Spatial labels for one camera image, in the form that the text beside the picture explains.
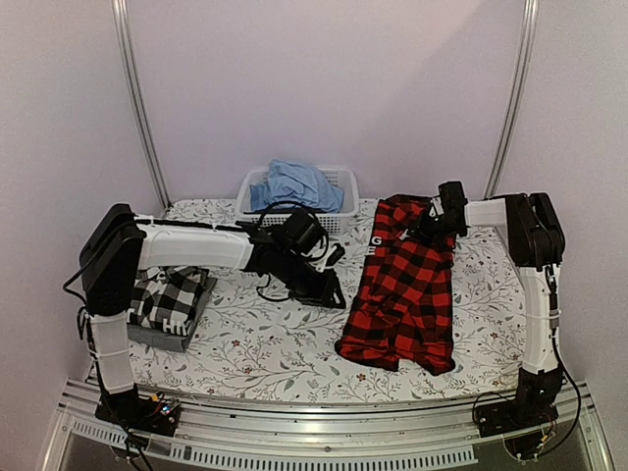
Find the right aluminium post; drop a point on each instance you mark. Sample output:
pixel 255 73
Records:
pixel 516 93

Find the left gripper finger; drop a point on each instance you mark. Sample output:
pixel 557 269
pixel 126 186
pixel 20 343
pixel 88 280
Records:
pixel 320 301
pixel 332 287

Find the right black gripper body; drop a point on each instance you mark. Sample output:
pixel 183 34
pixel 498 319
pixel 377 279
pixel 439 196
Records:
pixel 436 232

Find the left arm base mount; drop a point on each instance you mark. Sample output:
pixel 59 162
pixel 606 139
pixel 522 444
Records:
pixel 158 414

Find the blue shirt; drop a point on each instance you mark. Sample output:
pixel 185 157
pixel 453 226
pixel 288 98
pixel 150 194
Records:
pixel 292 181

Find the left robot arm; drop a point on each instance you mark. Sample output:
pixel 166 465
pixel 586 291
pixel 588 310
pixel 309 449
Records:
pixel 125 243

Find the aluminium post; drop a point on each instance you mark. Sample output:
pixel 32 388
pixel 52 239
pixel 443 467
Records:
pixel 516 93
pixel 122 25

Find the left aluminium post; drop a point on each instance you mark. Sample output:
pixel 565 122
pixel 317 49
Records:
pixel 122 25

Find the white plastic basket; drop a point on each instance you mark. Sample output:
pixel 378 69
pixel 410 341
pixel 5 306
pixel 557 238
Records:
pixel 334 223

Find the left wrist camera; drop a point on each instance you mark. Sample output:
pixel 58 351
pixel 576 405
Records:
pixel 303 235

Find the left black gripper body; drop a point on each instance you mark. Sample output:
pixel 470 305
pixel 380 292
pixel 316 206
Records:
pixel 293 276

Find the aluminium front rail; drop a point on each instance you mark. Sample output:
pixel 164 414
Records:
pixel 237 434

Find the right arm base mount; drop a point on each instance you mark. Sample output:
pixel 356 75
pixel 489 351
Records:
pixel 515 417

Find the floral tablecloth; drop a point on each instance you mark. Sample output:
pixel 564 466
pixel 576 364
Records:
pixel 252 348

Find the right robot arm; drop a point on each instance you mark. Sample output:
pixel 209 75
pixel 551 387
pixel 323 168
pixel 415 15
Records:
pixel 536 243

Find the red black plaid shirt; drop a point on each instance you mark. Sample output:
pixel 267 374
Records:
pixel 403 309

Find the folded grey shirt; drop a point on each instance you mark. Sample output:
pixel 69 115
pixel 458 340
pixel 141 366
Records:
pixel 169 342

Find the folded black white plaid shirt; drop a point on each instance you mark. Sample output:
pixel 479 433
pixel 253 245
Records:
pixel 168 299

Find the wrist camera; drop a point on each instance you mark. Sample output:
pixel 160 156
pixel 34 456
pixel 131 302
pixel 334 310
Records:
pixel 451 200
pixel 303 235

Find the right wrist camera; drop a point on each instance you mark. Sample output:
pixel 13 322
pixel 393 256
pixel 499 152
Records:
pixel 451 200

